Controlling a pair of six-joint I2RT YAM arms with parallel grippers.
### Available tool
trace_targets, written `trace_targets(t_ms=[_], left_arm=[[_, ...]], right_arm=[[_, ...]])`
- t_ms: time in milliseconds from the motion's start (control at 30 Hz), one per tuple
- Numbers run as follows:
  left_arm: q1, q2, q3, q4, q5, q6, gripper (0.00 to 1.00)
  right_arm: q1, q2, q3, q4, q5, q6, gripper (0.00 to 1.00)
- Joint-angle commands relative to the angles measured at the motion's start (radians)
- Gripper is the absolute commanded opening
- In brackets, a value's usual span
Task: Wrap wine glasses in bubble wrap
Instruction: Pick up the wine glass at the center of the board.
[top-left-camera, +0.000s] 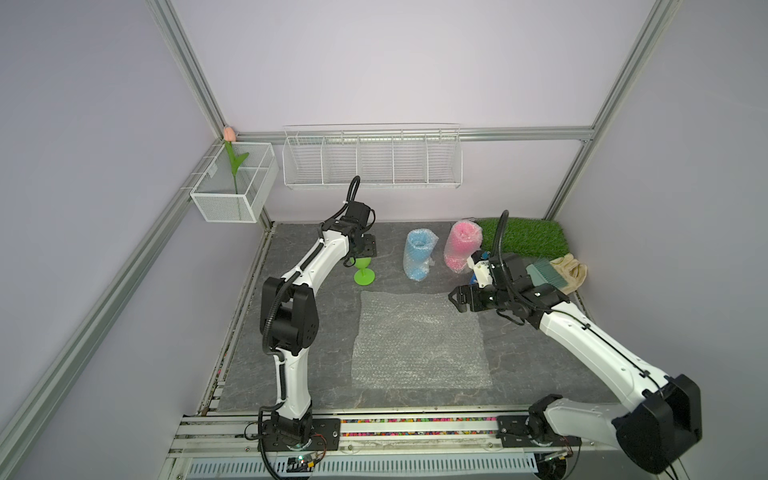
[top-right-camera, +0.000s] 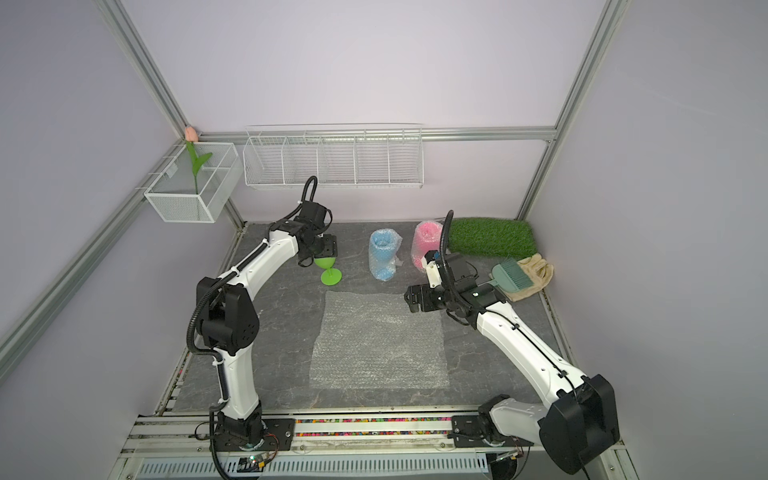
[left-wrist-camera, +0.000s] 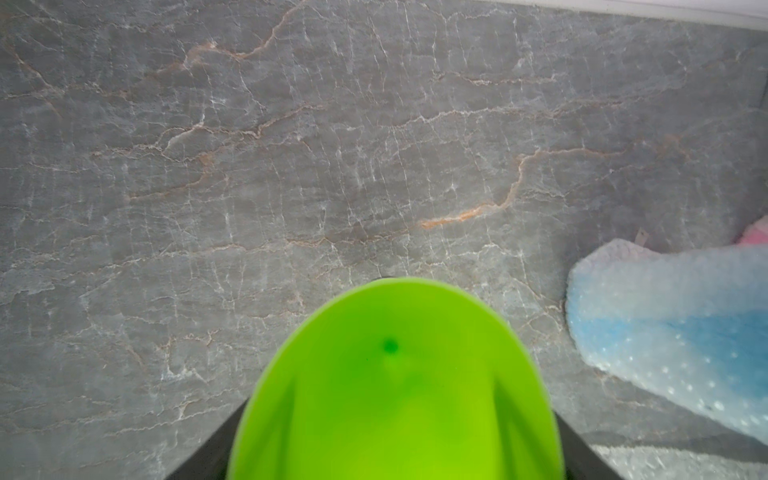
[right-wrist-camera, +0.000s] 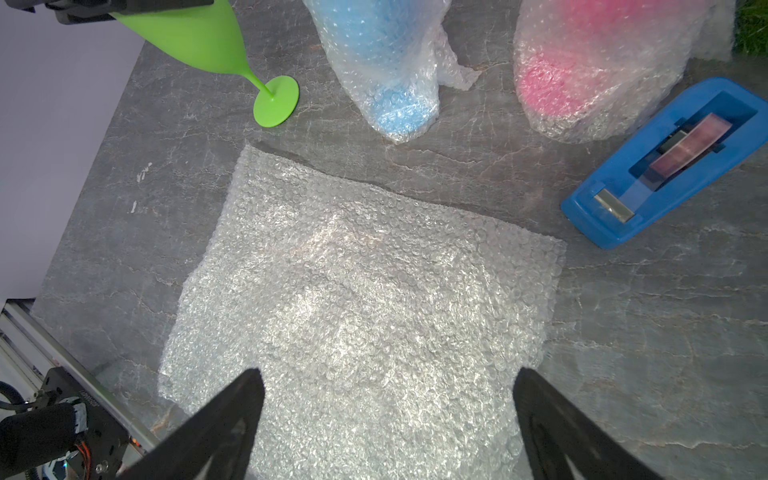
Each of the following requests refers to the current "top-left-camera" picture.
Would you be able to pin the bubble wrap sheet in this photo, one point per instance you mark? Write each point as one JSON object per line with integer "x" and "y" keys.
{"x": 463, "y": 245}
{"x": 418, "y": 341}
{"x": 420, "y": 255}

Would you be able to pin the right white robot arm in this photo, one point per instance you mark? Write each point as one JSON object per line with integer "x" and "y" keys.
{"x": 656, "y": 418}

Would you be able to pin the beige cloth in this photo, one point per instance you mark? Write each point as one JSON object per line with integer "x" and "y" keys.
{"x": 571, "y": 272}

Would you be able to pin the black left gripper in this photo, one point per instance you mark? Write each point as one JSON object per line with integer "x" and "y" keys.
{"x": 370, "y": 246}

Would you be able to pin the green dustpan brush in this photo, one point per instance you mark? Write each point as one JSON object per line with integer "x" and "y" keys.
{"x": 542, "y": 272}

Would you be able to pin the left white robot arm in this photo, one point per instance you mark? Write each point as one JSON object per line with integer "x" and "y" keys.
{"x": 290, "y": 318}

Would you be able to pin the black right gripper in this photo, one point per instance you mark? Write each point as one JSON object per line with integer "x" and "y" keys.
{"x": 472, "y": 291}

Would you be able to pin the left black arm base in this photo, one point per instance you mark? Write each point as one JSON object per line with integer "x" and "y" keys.
{"x": 309, "y": 434}

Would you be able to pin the white slotted cable duct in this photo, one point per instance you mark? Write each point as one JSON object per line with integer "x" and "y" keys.
{"x": 386, "y": 466}

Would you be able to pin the artificial pink tulip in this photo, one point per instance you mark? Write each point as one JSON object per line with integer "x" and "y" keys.
{"x": 236, "y": 160}

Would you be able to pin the white wire wall shelf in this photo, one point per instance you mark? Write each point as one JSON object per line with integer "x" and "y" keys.
{"x": 389, "y": 155}

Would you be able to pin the green plastic wine glass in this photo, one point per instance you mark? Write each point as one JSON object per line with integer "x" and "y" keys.
{"x": 364, "y": 275}

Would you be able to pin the white mesh wall basket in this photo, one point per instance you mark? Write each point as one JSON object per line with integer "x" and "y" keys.
{"x": 214, "y": 193}

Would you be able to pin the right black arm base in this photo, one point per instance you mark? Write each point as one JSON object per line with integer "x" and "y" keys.
{"x": 528, "y": 430}

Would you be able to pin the green artificial grass mat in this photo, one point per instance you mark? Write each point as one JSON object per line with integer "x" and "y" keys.
{"x": 534, "y": 238}

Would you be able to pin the pink plastic wine glass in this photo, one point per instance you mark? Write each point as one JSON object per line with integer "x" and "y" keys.
{"x": 463, "y": 243}

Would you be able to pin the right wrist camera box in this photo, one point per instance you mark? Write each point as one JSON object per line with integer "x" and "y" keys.
{"x": 482, "y": 272}

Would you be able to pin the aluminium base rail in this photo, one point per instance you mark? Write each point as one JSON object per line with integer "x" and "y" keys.
{"x": 466, "y": 430}

